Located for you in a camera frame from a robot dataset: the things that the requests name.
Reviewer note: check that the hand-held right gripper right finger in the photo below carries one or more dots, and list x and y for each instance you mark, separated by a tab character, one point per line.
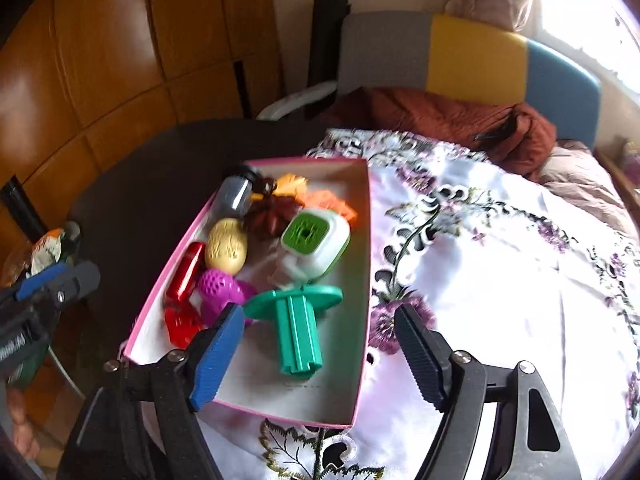
420	360

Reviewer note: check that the person's left hand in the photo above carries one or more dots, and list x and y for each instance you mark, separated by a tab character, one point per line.
22	422

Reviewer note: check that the dark brown fluted mold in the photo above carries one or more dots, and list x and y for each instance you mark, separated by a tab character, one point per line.
272	217

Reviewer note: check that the pink-rimmed white cardboard box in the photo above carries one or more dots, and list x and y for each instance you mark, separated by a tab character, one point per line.
345	360

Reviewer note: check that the glossy wooden wardrobe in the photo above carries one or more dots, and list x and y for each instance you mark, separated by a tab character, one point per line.
110	45

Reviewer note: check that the grey yellow blue chair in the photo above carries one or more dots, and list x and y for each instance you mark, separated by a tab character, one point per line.
475	55

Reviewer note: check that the yellow orange wedge toy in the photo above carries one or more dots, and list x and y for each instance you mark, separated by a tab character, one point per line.
292	184

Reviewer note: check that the clear jar with black lid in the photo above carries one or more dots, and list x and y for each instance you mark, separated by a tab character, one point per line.
235	195

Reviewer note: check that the yellow potato-shaped toy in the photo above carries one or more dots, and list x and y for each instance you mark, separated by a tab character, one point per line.
226	247

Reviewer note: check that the green plastic plunger tool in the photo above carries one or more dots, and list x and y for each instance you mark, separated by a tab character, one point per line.
295	330

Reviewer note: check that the round green glass table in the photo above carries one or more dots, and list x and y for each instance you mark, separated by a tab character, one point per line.
70	237

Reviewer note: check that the magenta perforated ball toy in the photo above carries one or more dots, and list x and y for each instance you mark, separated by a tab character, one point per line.
217	290

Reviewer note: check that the rust brown quilted jacket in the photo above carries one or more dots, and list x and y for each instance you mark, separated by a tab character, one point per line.
425	110

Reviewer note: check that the red plastic tool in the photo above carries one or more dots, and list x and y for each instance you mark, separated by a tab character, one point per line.
186	272

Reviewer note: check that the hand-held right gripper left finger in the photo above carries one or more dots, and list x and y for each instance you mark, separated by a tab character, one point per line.
215	360

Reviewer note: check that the white padded armrest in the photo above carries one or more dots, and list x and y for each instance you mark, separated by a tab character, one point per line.
300	97

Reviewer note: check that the white floral embroidered tablecloth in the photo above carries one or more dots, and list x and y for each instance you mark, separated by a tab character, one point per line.
500	285

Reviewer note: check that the black pipe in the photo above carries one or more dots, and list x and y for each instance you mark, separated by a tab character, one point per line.
22	210

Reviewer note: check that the white orange snack bag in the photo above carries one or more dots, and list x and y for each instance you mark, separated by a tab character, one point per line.
47	250

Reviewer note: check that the green white plastic device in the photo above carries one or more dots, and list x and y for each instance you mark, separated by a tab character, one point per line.
315	245

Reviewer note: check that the orange holed block toy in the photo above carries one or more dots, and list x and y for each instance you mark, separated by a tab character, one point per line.
330	199

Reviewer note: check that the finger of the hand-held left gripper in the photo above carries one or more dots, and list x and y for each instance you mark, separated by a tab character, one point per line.
37	282
80	277

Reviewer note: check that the bright window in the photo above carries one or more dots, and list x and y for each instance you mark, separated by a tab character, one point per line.
585	15

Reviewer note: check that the pale pink bedding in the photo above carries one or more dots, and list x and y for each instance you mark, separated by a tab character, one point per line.
580	180

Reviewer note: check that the wooden bedside ledge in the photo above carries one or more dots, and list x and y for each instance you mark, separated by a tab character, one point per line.
620	170

